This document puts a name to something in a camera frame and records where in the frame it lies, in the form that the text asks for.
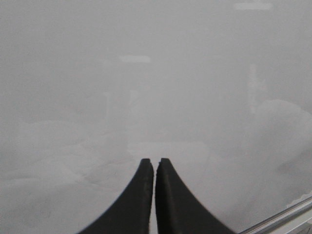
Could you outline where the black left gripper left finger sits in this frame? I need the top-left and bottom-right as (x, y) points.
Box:
(80, 158), (154, 234)

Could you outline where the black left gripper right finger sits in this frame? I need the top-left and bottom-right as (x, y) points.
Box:
(155, 158), (234, 234)

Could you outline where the aluminium whiteboard marker tray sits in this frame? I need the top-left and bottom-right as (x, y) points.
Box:
(243, 196), (312, 234)

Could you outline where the white whiteboard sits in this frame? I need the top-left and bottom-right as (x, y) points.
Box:
(0, 0), (312, 234)

